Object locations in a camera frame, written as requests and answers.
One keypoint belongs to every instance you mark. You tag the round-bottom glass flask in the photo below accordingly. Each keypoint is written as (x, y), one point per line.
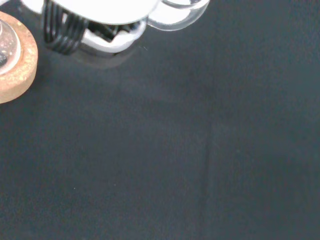
(7, 50)

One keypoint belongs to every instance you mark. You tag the black cloth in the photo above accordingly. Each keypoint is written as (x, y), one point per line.
(175, 150)

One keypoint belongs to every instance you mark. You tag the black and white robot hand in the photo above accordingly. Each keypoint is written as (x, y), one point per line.
(100, 12)

